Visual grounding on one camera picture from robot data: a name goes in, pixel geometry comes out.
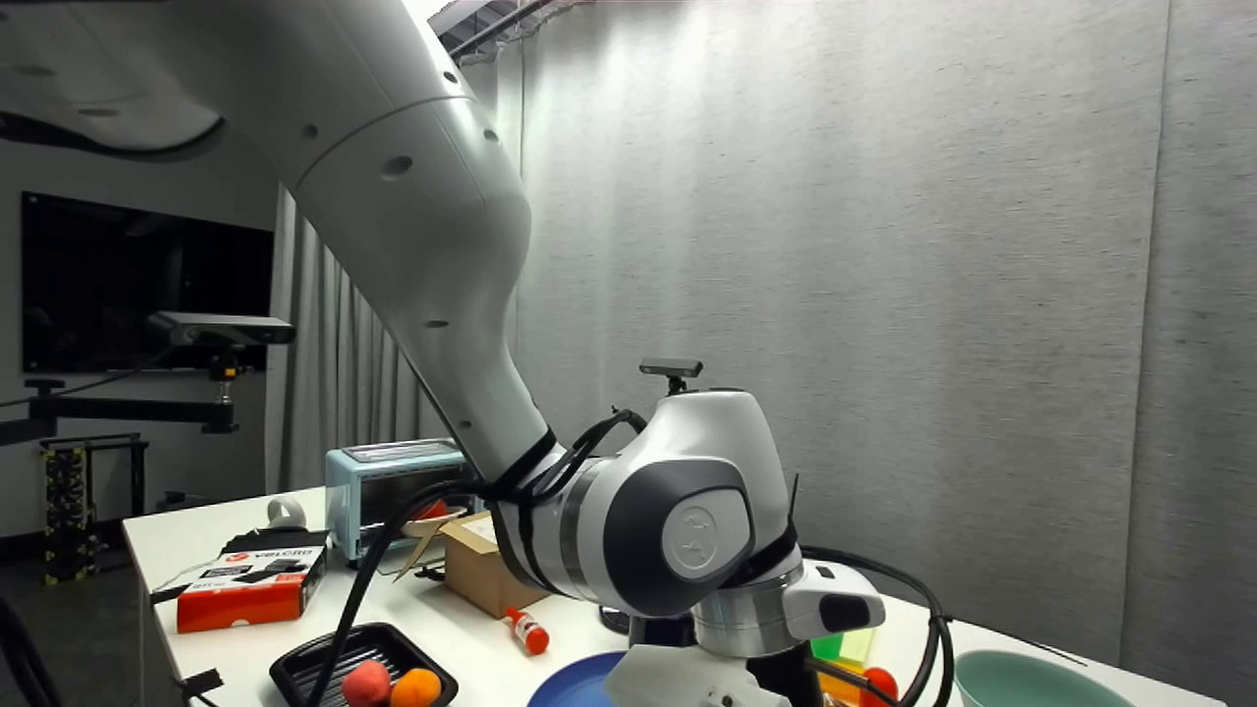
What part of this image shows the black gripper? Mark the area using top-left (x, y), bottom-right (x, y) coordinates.
top-left (604, 616), bottom-right (826, 707)

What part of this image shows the plush orange toy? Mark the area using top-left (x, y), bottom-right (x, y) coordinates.
top-left (387, 666), bottom-right (439, 707)

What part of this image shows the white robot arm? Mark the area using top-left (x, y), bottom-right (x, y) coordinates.
top-left (4, 0), bottom-right (885, 707)

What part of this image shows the large blue plate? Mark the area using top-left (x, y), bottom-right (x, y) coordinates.
top-left (526, 653), bottom-right (622, 707)

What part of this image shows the green plastic cup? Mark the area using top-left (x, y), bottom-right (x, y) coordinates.
top-left (810, 629), bottom-right (876, 662)

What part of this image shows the red sauce bottle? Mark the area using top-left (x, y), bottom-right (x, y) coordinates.
top-left (503, 607), bottom-right (551, 654)

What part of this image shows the cardboard box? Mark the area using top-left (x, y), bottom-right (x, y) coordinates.
top-left (439, 510), bottom-right (543, 616)

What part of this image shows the light blue toaster oven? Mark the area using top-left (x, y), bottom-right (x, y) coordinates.
top-left (326, 434), bottom-right (462, 563)

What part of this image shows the black grill tray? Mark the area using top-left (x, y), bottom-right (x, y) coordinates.
top-left (270, 625), bottom-right (459, 707)

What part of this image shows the orange red box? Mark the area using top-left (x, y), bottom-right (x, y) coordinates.
top-left (178, 549), bottom-right (323, 632)

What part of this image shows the black monitor screen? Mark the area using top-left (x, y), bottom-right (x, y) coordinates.
top-left (20, 193), bottom-right (274, 371)

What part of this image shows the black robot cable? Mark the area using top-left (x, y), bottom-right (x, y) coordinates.
top-left (797, 540), bottom-right (960, 707)

